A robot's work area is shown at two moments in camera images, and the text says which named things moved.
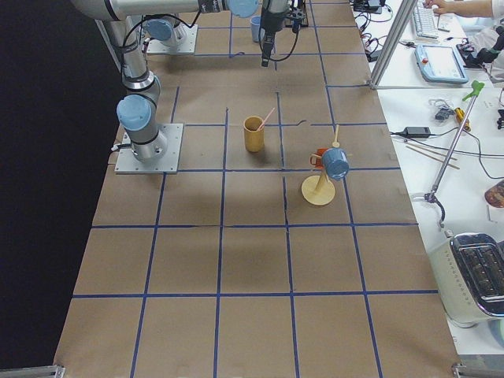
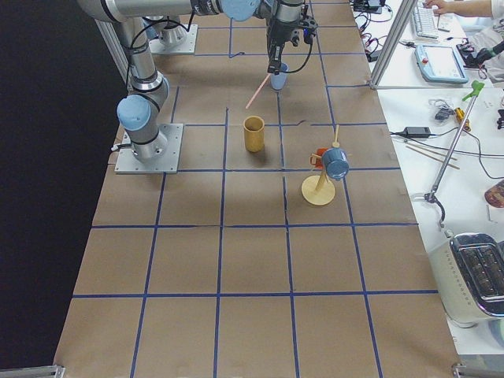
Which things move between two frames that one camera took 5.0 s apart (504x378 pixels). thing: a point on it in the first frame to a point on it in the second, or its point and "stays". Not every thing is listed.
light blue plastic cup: (255, 22) to (279, 81)
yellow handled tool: (460, 116) stays
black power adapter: (417, 131) stays
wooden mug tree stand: (318, 190) stays
